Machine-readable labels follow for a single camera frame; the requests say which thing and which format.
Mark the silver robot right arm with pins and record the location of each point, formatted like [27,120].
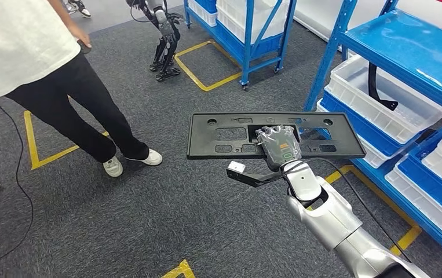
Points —
[332,218]

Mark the black humanoid robot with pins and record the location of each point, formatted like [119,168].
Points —
[165,46]

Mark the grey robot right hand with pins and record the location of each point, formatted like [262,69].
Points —
[280,147]

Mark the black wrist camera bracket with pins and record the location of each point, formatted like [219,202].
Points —
[257,179]

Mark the person's hand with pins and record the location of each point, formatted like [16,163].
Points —
[79,35]

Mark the black round controller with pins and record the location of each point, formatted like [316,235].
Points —
[85,48]

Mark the black plastic licence plate frame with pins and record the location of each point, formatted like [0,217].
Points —
[201,138]

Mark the person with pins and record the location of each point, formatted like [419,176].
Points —
[32,38]
[78,7]

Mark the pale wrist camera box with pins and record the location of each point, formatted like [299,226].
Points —
[236,167]

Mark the yellow floor tape square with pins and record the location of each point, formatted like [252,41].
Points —
[30,142]
[182,270]

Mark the blue steel shelf rack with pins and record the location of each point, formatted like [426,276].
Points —
[247,38]
[397,42]

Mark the black curved plastic part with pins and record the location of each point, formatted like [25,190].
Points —
[372,84]

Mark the white car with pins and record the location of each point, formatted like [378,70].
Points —
[312,15]

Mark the person's forearm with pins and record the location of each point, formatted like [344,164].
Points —
[61,11]

